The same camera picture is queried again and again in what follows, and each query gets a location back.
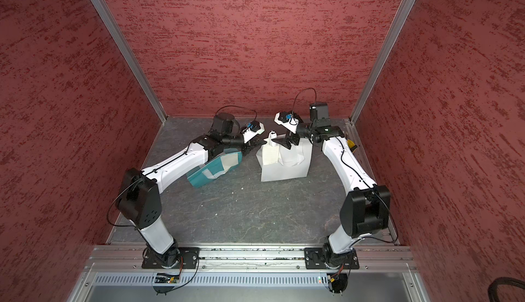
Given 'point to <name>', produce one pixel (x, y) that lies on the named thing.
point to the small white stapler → (273, 134)
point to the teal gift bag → (217, 167)
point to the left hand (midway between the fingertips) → (263, 143)
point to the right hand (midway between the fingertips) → (278, 129)
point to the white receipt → (270, 152)
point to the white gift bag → (294, 162)
